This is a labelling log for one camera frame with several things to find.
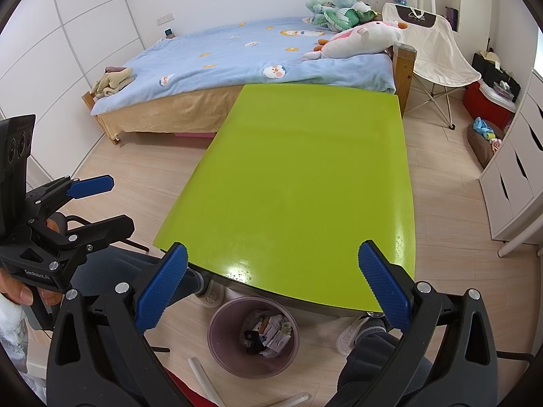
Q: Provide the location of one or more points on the beige folded towel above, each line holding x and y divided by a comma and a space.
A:
112, 82

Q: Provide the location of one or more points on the white paper packet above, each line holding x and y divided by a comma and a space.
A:
278, 342

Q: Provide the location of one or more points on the black bag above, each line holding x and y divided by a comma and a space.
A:
494, 72

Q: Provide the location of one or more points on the green plush toy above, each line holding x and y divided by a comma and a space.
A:
339, 10

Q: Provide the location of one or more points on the black sock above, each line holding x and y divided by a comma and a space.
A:
253, 343

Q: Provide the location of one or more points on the green top table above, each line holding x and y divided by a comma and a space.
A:
297, 178

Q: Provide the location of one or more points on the white desk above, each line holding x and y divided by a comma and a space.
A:
521, 237

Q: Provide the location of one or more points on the person's left forearm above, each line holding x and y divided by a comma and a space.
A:
10, 335

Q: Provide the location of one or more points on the white drawer cabinet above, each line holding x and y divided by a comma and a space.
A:
513, 178

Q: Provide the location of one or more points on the white shoe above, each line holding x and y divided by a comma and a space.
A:
354, 335
212, 296

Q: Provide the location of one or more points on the pink box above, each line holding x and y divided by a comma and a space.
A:
193, 135

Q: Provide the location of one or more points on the person's right leg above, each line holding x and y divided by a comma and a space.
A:
373, 373

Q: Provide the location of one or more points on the person's leg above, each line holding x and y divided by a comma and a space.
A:
373, 373
118, 267

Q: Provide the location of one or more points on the white right shoe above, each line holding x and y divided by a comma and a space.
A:
354, 335

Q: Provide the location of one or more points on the white wall socket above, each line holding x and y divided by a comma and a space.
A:
165, 18

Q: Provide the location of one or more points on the blue printed blanket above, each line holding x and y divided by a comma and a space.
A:
233, 55

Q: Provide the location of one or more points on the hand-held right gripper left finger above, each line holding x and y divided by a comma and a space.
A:
163, 288

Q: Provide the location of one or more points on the pink trash bin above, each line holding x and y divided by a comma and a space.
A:
220, 335

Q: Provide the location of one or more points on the purple box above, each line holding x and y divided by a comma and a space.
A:
452, 17

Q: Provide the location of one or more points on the small dark device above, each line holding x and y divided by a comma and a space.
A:
170, 34

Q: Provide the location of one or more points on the red storage box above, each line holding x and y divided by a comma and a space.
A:
483, 104

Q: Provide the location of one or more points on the black chair frame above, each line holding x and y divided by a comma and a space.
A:
515, 355

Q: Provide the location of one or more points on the wooden bed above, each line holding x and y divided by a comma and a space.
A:
169, 114

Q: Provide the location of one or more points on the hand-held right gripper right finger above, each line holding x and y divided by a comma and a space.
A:
384, 288

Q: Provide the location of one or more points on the white left shoe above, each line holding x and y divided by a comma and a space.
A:
212, 296

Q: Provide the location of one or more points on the brown pet bed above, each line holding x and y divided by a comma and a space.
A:
481, 148

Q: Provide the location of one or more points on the white plastic tube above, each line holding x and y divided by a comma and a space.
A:
292, 400
205, 375

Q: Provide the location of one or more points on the pink white plush toy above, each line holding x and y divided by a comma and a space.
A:
356, 40

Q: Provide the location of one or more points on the person's left hand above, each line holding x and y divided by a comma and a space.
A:
17, 292

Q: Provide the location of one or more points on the white sock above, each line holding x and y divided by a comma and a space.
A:
275, 321

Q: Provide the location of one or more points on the white folding chair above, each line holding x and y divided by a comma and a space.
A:
432, 51

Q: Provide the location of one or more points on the person's left leg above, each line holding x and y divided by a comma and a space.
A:
118, 267

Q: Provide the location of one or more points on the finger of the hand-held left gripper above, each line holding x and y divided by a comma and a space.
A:
106, 229
91, 186

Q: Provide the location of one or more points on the blue soft toy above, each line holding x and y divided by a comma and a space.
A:
483, 126

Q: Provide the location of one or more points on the red cloth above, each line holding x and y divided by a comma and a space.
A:
186, 394

